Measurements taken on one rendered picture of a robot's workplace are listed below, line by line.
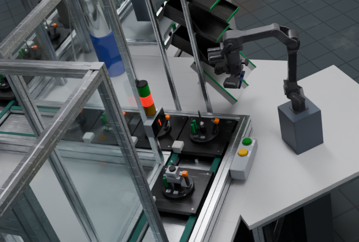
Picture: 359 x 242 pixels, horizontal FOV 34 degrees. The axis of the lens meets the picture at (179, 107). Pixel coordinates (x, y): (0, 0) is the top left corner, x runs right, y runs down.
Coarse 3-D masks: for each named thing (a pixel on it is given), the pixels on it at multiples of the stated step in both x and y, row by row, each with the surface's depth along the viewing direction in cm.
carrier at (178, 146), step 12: (204, 120) 278; (228, 120) 275; (192, 132) 270; (204, 132) 268; (216, 132) 267; (228, 132) 268; (180, 144) 266; (192, 144) 267; (204, 144) 265; (216, 144) 264; (216, 156) 259
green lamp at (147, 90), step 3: (147, 84) 235; (144, 87) 234; (147, 87) 235; (138, 90) 235; (141, 90) 234; (144, 90) 235; (147, 90) 236; (138, 93) 237; (141, 93) 236; (144, 93) 235; (147, 93) 236; (141, 96) 237; (144, 96) 236
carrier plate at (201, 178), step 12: (180, 168) 257; (156, 180) 254; (204, 180) 248; (156, 192) 248; (192, 192) 244; (204, 192) 243; (156, 204) 243; (168, 204) 242; (180, 204) 240; (192, 204) 239
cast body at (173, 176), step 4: (168, 168) 241; (172, 168) 240; (176, 168) 240; (168, 172) 240; (172, 172) 239; (176, 172) 240; (180, 172) 243; (164, 176) 245; (168, 176) 241; (172, 176) 240; (176, 176) 240; (180, 176) 241; (168, 180) 243; (172, 180) 242; (176, 180) 241; (180, 180) 241
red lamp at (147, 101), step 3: (150, 93) 238; (147, 96) 237; (150, 96) 238; (141, 99) 238; (144, 99) 237; (147, 99) 238; (150, 99) 238; (141, 102) 240; (144, 102) 238; (147, 102) 238; (150, 102) 239; (144, 105) 240; (147, 105) 239; (150, 105) 240
